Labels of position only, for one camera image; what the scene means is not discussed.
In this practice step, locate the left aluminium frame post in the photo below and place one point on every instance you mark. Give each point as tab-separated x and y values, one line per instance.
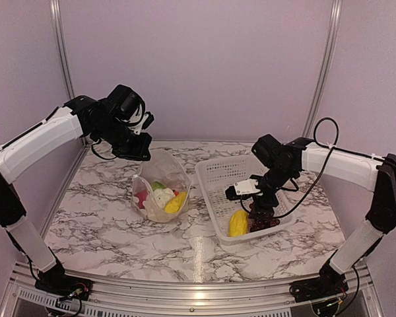
61	47

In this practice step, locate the white cauliflower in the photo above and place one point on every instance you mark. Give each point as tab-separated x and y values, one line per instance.
161	193

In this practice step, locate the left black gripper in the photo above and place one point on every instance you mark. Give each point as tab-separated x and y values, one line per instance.
140	152

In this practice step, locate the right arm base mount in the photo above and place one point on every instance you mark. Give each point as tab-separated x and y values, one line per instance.
327	283

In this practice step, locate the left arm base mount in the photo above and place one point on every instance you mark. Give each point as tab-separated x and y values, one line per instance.
57	282

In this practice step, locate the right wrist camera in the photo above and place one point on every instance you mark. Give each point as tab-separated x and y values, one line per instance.
242	189

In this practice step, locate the purple grape bunch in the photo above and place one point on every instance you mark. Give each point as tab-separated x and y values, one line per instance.
261	221

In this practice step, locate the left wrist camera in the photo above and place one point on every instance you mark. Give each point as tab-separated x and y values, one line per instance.
144	123

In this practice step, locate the right aluminium frame post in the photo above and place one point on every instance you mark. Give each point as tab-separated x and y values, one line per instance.
326	62

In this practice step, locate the clear dotted zip bag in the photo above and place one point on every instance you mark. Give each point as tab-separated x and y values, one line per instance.
162	167

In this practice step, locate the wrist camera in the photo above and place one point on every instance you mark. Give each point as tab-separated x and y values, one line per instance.
144	123
242	189

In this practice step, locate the yellow corn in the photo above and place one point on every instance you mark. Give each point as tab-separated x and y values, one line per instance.
175	204
238	224

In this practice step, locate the aluminium frame post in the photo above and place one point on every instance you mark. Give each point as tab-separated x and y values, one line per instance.
61	47
326	62

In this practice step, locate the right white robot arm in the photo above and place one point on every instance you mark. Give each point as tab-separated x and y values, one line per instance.
285	161

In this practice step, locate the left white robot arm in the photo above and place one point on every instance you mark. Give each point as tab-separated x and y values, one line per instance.
120	119

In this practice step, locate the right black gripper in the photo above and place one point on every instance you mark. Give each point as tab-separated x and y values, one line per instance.
263	205

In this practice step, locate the front aluminium rail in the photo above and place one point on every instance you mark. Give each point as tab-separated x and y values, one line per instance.
112	296

